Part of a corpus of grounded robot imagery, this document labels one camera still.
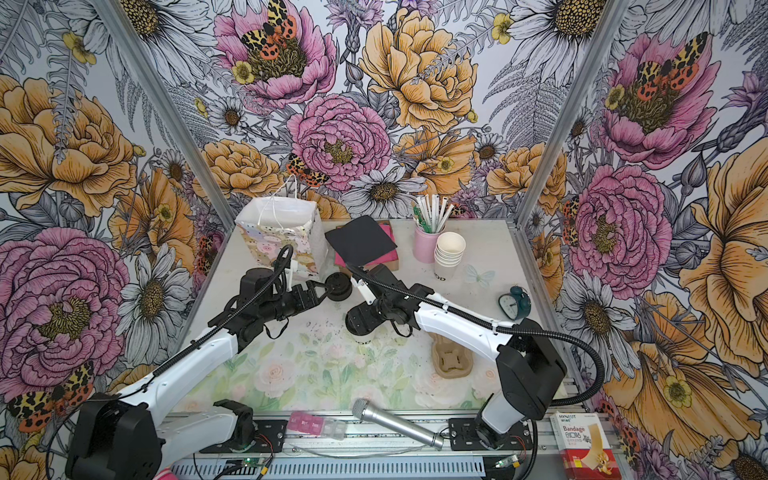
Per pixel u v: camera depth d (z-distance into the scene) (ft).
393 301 2.08
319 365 2.82
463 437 2.41
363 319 2.38
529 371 1.42
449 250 3.01
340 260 3.43
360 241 3.67
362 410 2.44
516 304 2.98
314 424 2.45
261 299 1.95
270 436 2.41
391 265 3.54
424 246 3.40
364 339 2.86
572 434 2.34
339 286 3.34
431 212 3.38
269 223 2.76
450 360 2.74
